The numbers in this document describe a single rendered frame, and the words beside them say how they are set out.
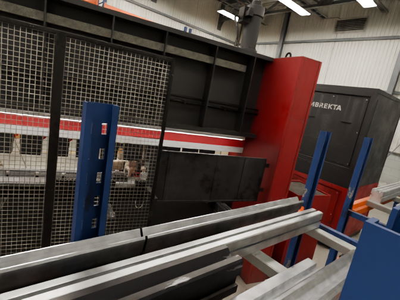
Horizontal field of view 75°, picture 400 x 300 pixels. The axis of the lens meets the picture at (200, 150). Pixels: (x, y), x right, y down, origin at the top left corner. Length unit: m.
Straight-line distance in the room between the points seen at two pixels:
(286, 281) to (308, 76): 2.15
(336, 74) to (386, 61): 1.31
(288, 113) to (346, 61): 7.18
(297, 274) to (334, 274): 0.08
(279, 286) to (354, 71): 8.96
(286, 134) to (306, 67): 0.62
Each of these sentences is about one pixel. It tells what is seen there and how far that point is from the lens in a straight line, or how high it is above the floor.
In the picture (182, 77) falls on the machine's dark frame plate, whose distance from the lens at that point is 2.48.
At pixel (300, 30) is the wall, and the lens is 10.70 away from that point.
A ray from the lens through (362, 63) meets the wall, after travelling 9.41.
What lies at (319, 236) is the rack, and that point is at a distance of 1.08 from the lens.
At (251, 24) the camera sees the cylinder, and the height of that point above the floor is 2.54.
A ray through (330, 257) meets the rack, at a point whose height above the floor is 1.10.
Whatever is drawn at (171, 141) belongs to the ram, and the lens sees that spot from 2.58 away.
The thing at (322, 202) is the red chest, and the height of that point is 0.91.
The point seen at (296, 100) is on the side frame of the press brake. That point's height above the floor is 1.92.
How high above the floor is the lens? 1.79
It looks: 11 degrees down
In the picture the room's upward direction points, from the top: 10 degrees clockwise
